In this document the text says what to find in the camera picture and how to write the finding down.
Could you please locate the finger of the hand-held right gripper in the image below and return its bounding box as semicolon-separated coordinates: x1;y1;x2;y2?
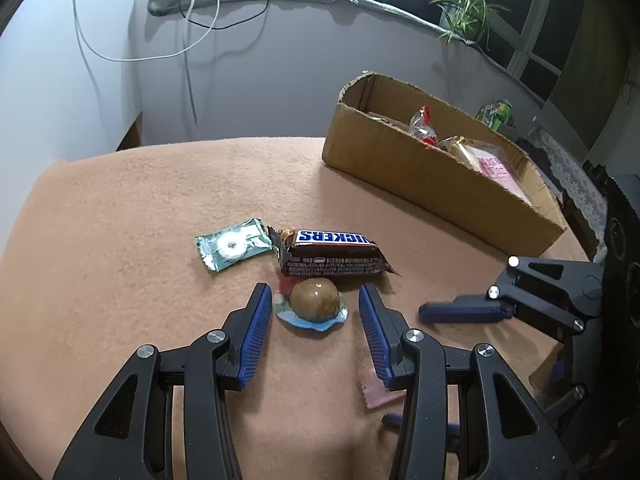
381;411;462;453
418;255;607;337

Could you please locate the white lace cloth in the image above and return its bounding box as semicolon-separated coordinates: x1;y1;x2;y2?
526;124;609;252

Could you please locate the brown chocolate bar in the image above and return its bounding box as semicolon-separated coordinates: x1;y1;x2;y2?
266;225;402;279

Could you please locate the gold snack packet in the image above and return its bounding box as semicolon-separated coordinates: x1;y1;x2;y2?
438;135;474;154

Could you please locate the cardboard box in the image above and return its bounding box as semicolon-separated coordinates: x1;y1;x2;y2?
321;72;568;257

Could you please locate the bread packet with pink label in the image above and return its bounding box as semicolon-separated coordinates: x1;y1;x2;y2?
447;137;532;207

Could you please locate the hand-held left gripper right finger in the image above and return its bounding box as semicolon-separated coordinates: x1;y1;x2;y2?
357;283;581;480

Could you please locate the green mint packet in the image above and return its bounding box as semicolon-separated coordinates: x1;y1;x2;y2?
194;217;274;274

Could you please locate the potted spider plant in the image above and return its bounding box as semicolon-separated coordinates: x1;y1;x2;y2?
422;0;512;54

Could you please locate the brown braised egg packet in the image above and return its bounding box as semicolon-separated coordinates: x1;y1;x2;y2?
272;277;350;334

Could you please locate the pink snack packet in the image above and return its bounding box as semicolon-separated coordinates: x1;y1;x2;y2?
357;367;407;411

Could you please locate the window frame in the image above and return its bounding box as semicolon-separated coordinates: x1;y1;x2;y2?
340;0;592;97

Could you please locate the hanging white cable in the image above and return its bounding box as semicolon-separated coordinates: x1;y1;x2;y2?
177;0;202;132

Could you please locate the red and clear snack packet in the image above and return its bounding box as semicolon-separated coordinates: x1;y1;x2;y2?
408;105;441;147

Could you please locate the olive green curtain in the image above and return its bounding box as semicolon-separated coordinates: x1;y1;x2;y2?
544;0;629;142

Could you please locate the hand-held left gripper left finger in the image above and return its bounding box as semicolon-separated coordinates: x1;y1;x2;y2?
52;282;274;480

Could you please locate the black cable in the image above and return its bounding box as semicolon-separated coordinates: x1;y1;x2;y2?
184;0;287;32

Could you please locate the green carton box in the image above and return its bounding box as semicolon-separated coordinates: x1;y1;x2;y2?
475;99;514;134

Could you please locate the looping white cable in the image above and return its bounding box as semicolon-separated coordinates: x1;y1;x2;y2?
72;0;221;64

